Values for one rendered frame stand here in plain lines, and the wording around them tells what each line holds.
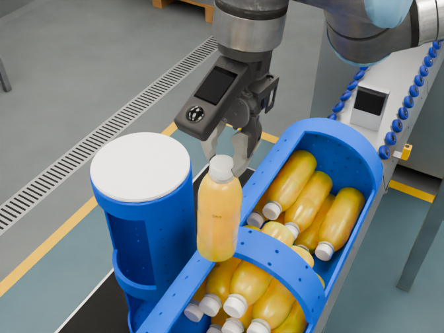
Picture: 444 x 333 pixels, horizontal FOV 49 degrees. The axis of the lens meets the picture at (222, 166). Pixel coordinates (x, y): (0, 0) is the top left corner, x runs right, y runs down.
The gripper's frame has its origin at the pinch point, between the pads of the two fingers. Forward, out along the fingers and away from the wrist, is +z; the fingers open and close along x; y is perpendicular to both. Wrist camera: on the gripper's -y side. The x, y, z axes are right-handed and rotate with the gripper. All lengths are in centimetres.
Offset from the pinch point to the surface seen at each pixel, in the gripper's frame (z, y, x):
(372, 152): 22, 50, -14
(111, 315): 132, 31, 58
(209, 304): 33.6, -1.1, -1.6
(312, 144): 27, 51, 1
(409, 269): 118, 117, -37
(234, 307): 28.9, -1.7, -7.0
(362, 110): 37, 92, -1
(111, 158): 43, 28, 50
